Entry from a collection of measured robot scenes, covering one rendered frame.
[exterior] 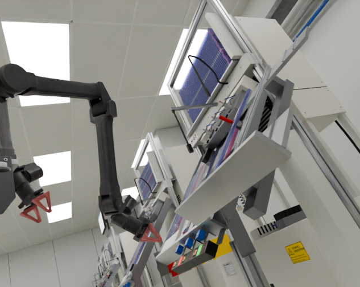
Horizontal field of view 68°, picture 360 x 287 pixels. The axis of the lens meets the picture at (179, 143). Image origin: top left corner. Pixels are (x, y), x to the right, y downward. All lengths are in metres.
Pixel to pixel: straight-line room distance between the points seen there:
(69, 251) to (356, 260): 9.32
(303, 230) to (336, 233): 0.38
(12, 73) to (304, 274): 1.11
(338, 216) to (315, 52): 2.38
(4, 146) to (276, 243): 1.12
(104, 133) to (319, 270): 0.89
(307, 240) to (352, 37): 2.03
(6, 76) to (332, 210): 0.85
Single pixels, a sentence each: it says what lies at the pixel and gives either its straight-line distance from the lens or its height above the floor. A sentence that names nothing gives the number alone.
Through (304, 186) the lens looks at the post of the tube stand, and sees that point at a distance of 0.68.
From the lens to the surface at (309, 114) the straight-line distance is 1.39.
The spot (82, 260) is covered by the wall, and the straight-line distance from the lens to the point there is 9.67.
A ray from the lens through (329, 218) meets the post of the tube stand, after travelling 0.67.
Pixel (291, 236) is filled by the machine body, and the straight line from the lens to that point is 1.09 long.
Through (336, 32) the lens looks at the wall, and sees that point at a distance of 2.85.
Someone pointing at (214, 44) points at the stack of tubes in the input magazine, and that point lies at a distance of 1.51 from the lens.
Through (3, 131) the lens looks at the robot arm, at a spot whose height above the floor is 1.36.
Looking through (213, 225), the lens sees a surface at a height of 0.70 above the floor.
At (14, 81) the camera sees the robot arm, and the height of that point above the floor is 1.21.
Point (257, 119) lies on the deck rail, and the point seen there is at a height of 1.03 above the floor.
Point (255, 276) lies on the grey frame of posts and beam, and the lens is 0.82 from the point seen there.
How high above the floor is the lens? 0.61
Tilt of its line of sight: 24 degrees up
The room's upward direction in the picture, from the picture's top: 23 degrees counter-clockwise
